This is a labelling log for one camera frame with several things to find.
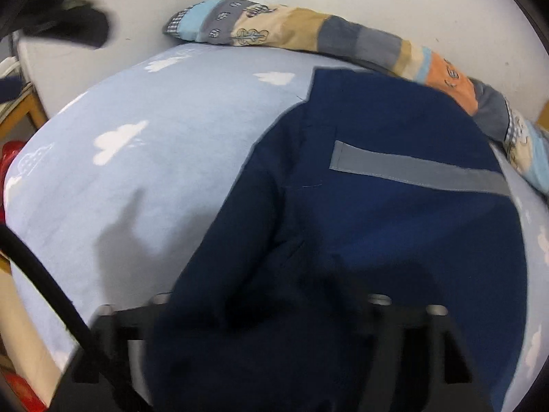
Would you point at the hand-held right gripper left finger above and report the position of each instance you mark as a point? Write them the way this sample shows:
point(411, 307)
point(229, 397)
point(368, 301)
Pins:
point(128, 319)

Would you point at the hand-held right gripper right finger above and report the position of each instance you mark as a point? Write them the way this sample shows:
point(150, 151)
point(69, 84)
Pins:
point(429, 334)

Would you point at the navy blue jacket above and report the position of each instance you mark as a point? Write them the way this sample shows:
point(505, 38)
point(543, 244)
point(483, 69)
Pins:
point(386, 231)

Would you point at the beige mattress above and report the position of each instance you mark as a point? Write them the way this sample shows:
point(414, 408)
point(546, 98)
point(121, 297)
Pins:
point(25, 343)

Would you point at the light blue cloud bed sheet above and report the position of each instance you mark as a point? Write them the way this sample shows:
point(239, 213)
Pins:
point(150, 206)

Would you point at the red plastic object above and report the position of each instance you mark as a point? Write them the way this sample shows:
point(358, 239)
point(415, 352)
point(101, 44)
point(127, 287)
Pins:
point(25, 395)
point(6, 167)

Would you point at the dark cloth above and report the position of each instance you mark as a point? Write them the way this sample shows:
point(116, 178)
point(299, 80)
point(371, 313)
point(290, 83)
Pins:
point(64, 17)

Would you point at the patchwork quilt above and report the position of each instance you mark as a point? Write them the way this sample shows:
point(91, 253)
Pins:
point(300, 30)

